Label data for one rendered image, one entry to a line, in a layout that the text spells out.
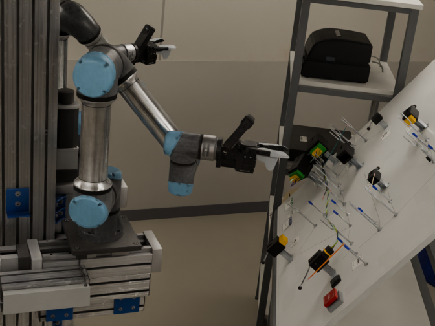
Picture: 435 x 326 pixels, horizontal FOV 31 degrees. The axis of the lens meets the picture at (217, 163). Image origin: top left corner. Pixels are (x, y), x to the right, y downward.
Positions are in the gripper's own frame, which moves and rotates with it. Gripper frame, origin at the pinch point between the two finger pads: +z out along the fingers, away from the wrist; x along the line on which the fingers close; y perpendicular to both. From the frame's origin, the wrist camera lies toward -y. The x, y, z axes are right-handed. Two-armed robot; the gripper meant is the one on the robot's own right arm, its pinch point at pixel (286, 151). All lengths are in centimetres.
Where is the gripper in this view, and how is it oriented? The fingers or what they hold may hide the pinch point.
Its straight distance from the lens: 224.8
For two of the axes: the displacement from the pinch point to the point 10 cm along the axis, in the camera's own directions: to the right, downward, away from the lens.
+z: 9.9, 1.3, -0.6
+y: -1.1, 9.6, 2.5
